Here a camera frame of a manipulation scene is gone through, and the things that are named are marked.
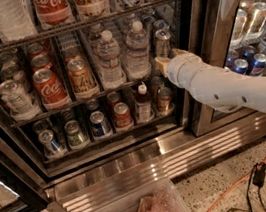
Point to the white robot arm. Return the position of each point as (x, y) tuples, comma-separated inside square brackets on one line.
[(211, 85)]

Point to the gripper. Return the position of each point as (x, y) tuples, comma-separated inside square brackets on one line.
[(177, 67)]

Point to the juice bottle white cap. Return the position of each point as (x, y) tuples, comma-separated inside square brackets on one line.
[(143, 103)]

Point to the right front water bottle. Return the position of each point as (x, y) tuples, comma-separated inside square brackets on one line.
[(137, 51)]

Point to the left front water bottle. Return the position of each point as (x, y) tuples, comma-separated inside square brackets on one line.
[(108, 51)]

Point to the front white soda can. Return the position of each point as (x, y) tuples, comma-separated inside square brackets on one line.
[(16, 97)]

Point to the large red coca-cola can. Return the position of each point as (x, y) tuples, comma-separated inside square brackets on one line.
[(51, 12)]

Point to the front red coca-cola can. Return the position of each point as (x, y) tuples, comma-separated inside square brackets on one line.
[(49, 86)]

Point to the black power adapter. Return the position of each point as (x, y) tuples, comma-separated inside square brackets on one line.
[(259, 175)]

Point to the green can bottom shelf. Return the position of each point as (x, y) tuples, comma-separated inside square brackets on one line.
[(76, 138)]

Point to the blue can bottom shelf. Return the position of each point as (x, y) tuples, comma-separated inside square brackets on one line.
[(100, 125)]

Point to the water bottle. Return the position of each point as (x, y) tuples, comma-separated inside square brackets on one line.
[(137, 51), (108, 51)]

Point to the glass fridge door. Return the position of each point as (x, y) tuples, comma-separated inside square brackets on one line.
[(212, 47)]

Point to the blue white can bottom left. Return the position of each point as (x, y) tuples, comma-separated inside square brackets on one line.
[(47, 138)]

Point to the blue pepsi can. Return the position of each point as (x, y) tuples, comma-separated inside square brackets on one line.
[(240, 66)]

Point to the silver redbull can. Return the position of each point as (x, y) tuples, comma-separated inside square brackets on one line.
[(162, 42), (160, 24)]

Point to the front orange soda can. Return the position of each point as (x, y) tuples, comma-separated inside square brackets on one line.
[(80, 75)]

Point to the front copper can bottom shelf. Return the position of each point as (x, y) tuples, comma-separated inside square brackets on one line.
[(164, 99)]

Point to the red can bottom shelf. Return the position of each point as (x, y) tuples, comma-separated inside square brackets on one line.
[(121, 112)]

